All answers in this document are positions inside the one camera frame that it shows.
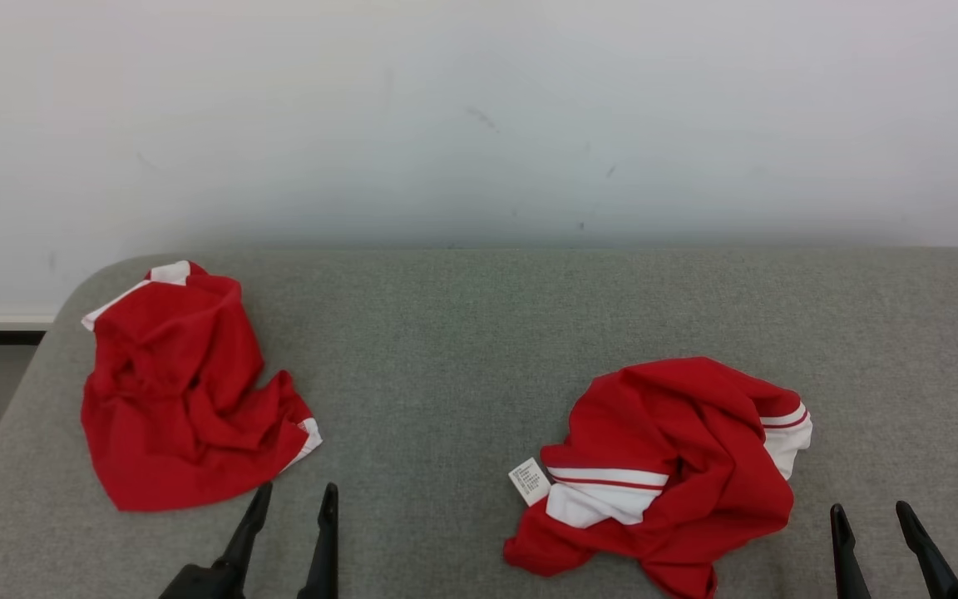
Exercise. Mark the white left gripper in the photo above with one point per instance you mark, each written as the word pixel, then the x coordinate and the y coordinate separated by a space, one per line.
pixel 204 584

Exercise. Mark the red shorts with white stripes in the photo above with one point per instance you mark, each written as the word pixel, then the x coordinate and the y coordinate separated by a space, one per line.
pixel 171 399

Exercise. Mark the red Bulls 23 jersey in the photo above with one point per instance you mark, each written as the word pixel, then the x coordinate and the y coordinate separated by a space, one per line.
pixel 678 416

